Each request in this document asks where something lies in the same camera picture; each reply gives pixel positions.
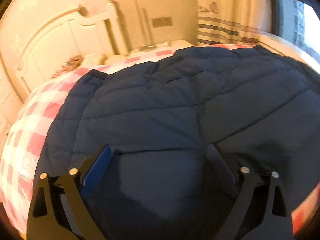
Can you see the striped patterned curtain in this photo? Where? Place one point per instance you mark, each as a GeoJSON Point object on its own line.
{"type": "Point", "coordinates": [225, 12]}

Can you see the floral embroidered pillow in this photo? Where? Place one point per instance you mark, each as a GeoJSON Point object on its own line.
{"type": "Point", "coordinates": [71, 63]}

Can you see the white table lamp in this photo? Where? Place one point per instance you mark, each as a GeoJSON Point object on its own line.
{"type": "Point", "coordinates": [146, 27]}

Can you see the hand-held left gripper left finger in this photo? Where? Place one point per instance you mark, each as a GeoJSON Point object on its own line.
{"type": "Point", "coordinates": [96, 172]}

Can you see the yellow cushion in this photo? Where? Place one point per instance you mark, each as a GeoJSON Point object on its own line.
{"type": "Point", "coordinates": [115, 59]}

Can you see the white wooden headboard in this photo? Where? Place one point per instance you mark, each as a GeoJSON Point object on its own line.
{"type": "Point", "coordinates": [67, 40]}

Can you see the pink checkered bed cover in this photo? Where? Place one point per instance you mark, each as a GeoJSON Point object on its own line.
{"type": "Point", "coordinates": [27, 130]}

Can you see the window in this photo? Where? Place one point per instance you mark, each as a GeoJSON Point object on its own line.
{"type": "Point", "coordinates": [297, 20]}

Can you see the white nightstand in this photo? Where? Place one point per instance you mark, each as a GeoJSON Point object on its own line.
{"type": "Point", "coordinates": [162, 47]}

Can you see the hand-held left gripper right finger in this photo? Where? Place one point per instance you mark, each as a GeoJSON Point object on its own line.
{"type": "Point", "coordinates": [220, 162]}

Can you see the cream fluffy pillow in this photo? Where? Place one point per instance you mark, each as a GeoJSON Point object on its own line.
{"type": "Point", "coordinates": [92, 58]}

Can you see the navy blue padded jacket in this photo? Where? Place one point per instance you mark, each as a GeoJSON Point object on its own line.
{"type": "Point", "coordinates": [190, 130]}

